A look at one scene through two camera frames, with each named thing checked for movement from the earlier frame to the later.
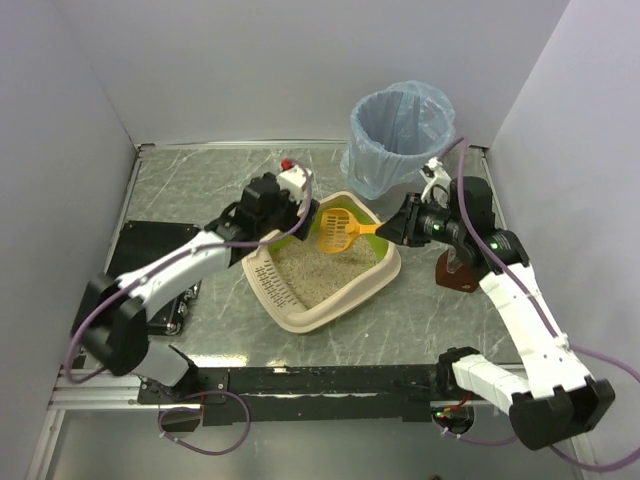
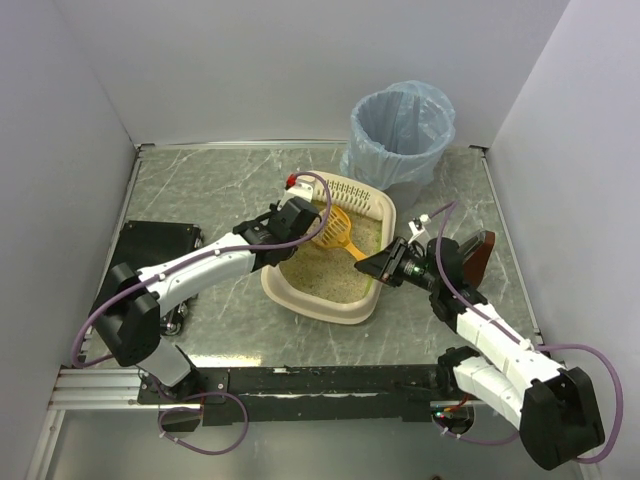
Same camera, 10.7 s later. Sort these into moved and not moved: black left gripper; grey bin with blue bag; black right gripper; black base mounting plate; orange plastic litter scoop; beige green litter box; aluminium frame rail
Moved: black right gripper; orange plastic litter scoop; black left gripper; beige green litter box
Not moved: black base mounting plate; aluminium frame rail; grey bin with blue bag
